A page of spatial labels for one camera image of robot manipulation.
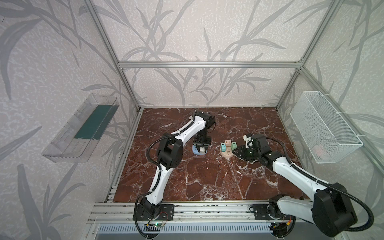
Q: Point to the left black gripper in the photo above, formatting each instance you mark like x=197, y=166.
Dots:
x=202, y=141

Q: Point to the blue square power strip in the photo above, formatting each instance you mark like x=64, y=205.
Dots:
x=195, y=151

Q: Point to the teal plug adapter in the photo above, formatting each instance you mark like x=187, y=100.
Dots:
x=223, y=147

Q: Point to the green plug adapter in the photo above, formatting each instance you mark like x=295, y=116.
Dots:
x=233, y=145

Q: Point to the pink plug adapter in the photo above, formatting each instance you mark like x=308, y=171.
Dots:
x=228, y=143

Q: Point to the pink round power strip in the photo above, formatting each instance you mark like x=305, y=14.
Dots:
x=227, y=153

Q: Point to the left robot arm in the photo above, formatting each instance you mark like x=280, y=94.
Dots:
x=167, y=153

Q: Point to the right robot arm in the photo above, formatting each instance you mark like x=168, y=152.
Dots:
x=330, y=207

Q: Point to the white wire mesh basket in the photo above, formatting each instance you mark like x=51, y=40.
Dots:
x=324, y=130

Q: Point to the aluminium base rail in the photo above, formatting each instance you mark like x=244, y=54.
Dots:
x=187, y=212

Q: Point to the aluminium frame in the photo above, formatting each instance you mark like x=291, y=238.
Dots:
x=344, y=60

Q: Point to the clear plastic wall bin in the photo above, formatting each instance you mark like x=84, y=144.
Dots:
x=79, y=137

